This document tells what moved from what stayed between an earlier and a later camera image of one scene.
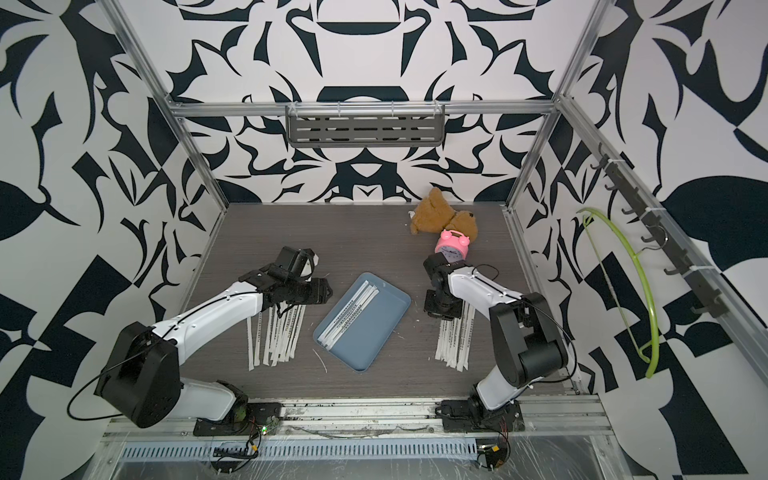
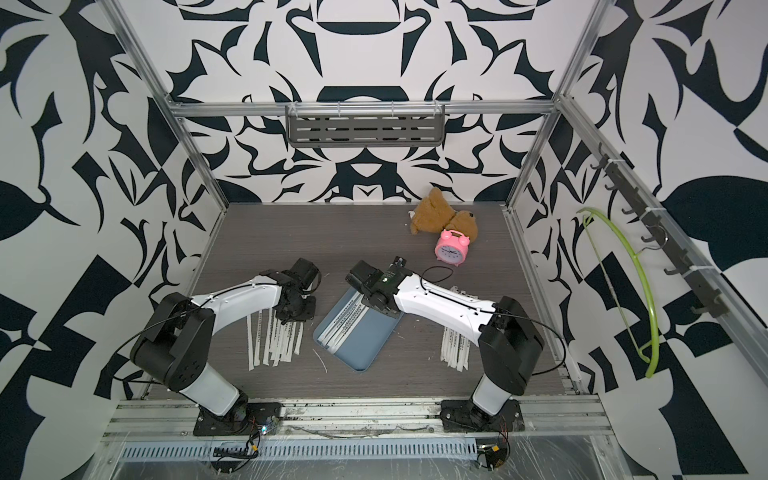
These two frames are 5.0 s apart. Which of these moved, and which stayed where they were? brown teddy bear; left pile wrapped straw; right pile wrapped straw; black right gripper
Moved: black right gripper
Stayed: brown teddy bear; left pile wrapped straw; right pile wrapped straw
